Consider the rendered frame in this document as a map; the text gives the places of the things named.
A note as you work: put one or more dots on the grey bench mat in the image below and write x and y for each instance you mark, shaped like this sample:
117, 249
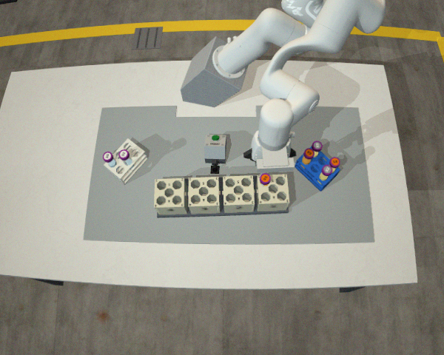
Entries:
341, 213

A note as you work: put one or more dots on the white tube rack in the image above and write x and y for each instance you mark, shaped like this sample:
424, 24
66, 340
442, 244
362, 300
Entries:
138, 158

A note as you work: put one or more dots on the beige bucket adapter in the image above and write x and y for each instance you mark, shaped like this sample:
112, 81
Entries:
203, 195
238, 194
166, 187
268, 195

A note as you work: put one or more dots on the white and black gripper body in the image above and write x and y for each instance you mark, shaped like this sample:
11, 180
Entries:
257, 148

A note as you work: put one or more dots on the blue tube rack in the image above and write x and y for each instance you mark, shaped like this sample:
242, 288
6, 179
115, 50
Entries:
313, 170

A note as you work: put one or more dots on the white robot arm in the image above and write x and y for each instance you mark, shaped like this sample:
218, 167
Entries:
326, 26

